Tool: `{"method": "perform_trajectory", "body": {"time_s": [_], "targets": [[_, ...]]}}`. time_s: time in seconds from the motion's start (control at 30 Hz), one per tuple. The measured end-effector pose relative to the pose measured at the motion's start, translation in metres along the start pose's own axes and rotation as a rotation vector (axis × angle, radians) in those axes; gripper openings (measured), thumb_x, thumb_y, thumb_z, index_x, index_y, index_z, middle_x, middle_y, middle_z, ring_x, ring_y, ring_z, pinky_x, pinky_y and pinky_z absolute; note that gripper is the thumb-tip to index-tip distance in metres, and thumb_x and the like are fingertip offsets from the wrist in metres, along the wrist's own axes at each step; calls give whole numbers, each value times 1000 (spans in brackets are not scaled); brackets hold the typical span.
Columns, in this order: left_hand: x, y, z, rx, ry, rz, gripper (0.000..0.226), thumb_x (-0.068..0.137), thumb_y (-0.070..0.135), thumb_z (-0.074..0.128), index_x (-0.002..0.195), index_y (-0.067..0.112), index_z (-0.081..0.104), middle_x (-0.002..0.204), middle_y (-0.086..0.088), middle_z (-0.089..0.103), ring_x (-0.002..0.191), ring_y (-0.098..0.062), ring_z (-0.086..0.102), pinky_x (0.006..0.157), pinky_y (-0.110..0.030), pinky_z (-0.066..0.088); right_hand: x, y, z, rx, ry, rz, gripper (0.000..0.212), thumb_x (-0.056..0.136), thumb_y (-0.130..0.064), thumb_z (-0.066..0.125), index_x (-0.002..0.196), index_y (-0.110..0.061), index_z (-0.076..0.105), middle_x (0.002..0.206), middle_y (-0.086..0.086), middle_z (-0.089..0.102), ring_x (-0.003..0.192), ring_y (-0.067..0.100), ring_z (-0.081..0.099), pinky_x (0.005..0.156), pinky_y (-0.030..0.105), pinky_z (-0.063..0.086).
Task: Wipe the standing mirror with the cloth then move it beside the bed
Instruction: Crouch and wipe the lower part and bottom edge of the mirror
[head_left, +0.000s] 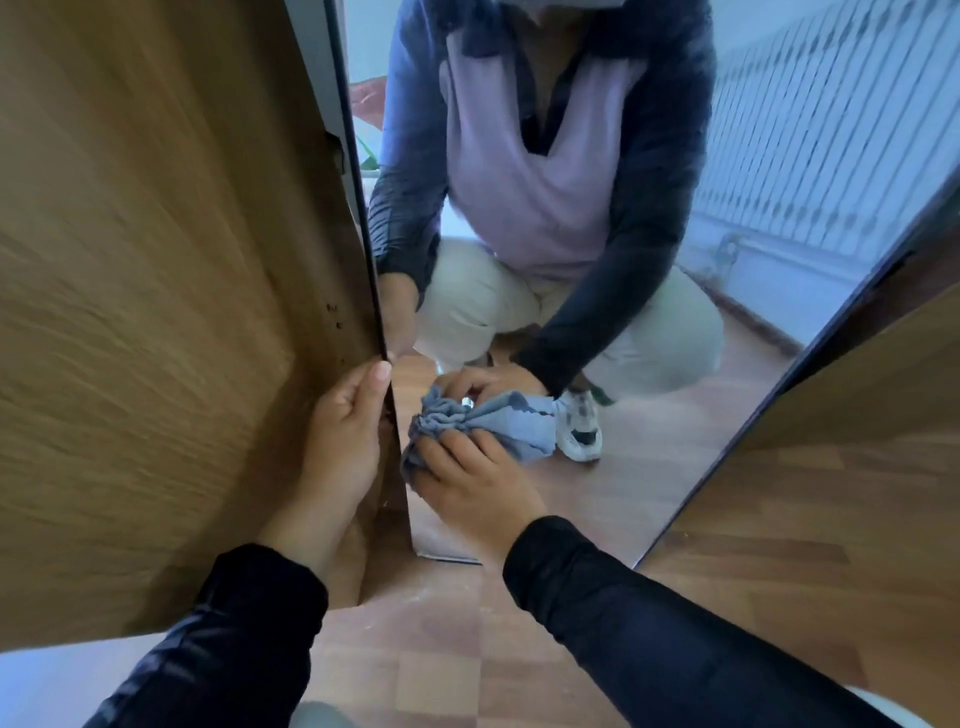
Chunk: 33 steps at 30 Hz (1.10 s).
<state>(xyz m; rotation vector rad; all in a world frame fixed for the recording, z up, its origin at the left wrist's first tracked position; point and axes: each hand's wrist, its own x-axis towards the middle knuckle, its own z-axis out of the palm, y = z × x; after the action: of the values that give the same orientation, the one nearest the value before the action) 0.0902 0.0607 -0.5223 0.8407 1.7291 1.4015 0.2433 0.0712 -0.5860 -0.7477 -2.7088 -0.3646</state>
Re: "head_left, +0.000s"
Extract person's right hand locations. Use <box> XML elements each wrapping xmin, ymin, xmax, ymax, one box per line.
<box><xmin>408</xmin><ymin>427</ymin><xmax>554</xmax><ymax>573</ymax></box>

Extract person's left hand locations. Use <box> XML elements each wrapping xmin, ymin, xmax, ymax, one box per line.
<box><xmin>294</xmin><ymin>358</ymin><xmax>396</xmax><ymax>530</ymax></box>

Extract blue cleaning cloth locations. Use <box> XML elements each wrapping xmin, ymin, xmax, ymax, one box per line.
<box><xmin>400</xmin><ymin>387</ymin><xmax>561</xmax><ymax>490</ymax></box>

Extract brown wooden wardrobe door panel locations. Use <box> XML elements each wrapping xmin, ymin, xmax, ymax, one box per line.
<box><xmin>0</xmin><ymin>0</ymin><xmax>412</xmax><ymax>655</ymax></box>

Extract person's right forearm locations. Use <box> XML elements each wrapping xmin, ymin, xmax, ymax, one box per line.
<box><xmin>501</xmin><ymin>514</ymin><xmax>905</xmax><ymax>728</ymax></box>

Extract person's left forearm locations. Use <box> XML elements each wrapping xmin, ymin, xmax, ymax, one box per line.
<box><xmin>82</xmin><ymin>507</ymin><xmax>360</xmax><ymax>728</ymax></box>

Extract person's beige trousers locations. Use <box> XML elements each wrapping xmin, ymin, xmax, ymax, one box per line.
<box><xmin>288</xmin><ymin>686</ymin><xmax>935</xmax><ymax>728</ymax></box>

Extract brown wooden cabinet panel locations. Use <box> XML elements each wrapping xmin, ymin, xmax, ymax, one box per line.
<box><xmin>738</xmin><ymin>225</ymin><xmax>960</xmax><ymax>456</ymax></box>

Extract tall mirror with dark frame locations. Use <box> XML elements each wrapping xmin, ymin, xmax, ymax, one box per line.
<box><xmin>327</xmin><ymin>0</ymin><xmax>960</xmax><ymax>570</ymax></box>

